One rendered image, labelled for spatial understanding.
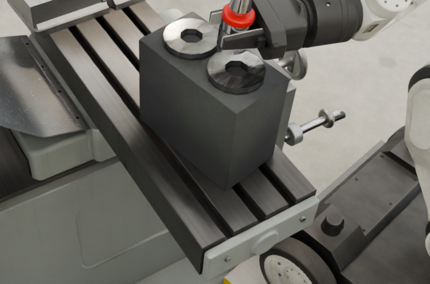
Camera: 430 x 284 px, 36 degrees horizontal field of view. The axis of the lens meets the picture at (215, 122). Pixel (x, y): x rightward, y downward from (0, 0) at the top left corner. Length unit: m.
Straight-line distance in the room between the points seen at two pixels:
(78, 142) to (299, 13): 0.56
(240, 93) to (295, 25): 0.13
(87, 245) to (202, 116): 0.68
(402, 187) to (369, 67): 1.29
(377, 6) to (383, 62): 1.93
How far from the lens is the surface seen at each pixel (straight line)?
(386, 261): 1.55
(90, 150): 1.35
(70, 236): 1.53
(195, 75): 0.99
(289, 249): 1.47
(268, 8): 0.96
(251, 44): 0.95
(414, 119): 1.29
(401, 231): 1.61
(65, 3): 1.37
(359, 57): 2.92
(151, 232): 1.71
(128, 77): 1.26
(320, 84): 2.74
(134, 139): 1.15
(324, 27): 0.97
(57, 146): 1.30
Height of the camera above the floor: 1.82
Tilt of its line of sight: 47 degrees down
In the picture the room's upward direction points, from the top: 6 degrees clockwise
